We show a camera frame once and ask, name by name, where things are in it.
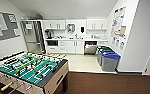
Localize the grey pin board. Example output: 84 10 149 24
0 10 22 44

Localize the blue recycling bin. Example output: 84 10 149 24
97 48 116 67

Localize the foosball table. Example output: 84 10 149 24
0 50 71 94

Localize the white paper note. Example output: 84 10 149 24
25 23 34 31

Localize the stainless steel dishwasher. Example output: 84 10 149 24
83 40 99 56

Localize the black coffee machine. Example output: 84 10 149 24
44 29 55 40

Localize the built-in black microwave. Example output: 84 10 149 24
45 39 60 47

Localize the stainless steel refrigerator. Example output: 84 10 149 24
20 19 47 55

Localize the narrow white drawer unit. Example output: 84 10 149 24
97 39 110 48

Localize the wide white drawer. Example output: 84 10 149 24
45 45 60 55

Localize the grey bin black lid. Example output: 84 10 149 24
95 45 113 65

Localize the grey bin blue lid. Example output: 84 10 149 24
101 51 122 73

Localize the white two-door sink cabinet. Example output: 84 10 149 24
66 39 86 56

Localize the foosball rod wooden handle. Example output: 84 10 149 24
0 82 14 93
50 52 59 59
58 53 67 60

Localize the white three-drawer unit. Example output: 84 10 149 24
58 39 68 55

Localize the chrome faucet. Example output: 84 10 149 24
73 33 79 40

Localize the small recycling wall sign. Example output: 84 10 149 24
115 38 121 49
119 40 126 51
111 36 117 46

